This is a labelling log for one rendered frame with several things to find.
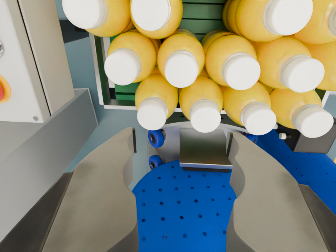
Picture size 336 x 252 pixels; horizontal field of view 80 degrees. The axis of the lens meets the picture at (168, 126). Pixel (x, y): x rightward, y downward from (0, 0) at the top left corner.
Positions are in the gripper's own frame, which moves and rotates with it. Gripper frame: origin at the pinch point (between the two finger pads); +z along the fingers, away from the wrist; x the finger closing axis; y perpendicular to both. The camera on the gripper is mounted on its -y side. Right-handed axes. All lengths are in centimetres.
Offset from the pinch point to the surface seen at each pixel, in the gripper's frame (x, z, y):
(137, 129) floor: -28, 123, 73
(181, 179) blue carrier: 1.4, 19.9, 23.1
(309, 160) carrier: 57, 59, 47
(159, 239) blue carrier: -1.9, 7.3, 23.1
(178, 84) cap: -0.2, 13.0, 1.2
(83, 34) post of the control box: -21.1, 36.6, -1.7
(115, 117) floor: -45, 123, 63
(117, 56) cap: -7.2, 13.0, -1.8
